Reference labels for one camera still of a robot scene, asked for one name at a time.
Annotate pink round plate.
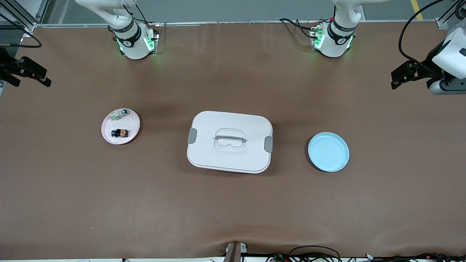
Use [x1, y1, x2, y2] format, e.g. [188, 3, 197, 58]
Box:
[101, 108, 141, 145]

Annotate light blue round plate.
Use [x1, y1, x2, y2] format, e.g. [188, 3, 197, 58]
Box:
[308, 132, 350, 172]

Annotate white lidded storage box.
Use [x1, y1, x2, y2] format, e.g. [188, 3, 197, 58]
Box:
[186, 111, 274, 174]

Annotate brown table mat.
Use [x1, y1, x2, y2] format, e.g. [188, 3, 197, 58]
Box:
[0, 21, 466, 259]

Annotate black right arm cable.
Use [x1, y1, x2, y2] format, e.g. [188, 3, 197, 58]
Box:
[0, 14, 43, 48]

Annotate aluminium frame profile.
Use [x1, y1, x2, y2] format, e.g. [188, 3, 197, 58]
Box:
[435, 0, 466, 30]
[0, 0, 50, 32]

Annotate green and clear switch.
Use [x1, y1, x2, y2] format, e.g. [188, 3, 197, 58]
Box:
[110, 109, 130, 122]

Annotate black right base cable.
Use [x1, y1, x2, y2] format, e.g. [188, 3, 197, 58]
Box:
[122, 3, 155, 26]

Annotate black base cable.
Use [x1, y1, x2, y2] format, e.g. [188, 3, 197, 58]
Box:
[279, 17, 318, 39]
[122, 3, 155, 26]

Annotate black left base cable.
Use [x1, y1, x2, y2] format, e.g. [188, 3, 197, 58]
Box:
[279, 17, 318, 39]

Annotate black cable bundle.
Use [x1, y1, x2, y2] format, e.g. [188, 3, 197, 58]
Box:
[364, 252, 466, 262]

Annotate silver table edge rail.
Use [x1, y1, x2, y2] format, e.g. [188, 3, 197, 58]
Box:
[35, 20, 437, 29]

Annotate black looped cable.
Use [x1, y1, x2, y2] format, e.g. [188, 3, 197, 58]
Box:
[289, 245, 341, 262]

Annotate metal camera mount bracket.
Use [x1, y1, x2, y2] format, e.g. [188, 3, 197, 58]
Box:
[223, 241, 249, 262]

